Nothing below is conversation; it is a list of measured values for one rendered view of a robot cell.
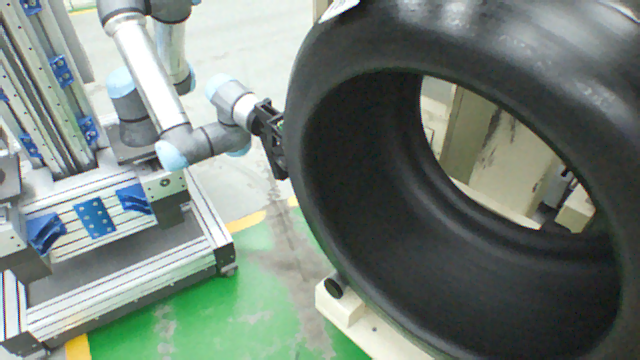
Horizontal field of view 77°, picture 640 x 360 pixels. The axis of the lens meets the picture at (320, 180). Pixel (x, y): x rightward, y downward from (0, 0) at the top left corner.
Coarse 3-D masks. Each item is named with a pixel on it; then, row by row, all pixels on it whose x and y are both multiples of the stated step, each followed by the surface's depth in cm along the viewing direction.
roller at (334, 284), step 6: (330, 276) 75; (336, 276) 74; (324, 282) 75; (330, 282) 74; (336, 282) 74; (342, 282) 74; (330, 288) 75; (336, 288) 73; (342, 288) 74; (348, 288) 75; (330, 294) 76; (336, 294) 74; (342, 294) 74
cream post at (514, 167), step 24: (504, 120) 75; (504, 144) 77; (528, 144) 74; (480, 168) 83; (504, 168) 80; (528, 168) 76; (552, 168) 77; (480, 192) 87; (504, 192) 82; (528, 192) 78; (528, 216) 87
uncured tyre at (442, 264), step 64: (384, 0) 38; (448, 0) 34; (512, 0) 31; (576, 0) 29; (320, 64) 47; (384, 64) 39; (448, 64) 35; (512, 64) 31; (576, 64) 29; (320, 128) 70; (384, 128) 81; (576, 128) 30; (320, 192) 64; (384, 192) 82; (448, 192) 80; (384, 256) 77; (448, 256) 79; (512, 256) 75; (576, 256) 67; (384, 320) 67; (448, 320) 69; (512, 320) 66; (576, 320) 60
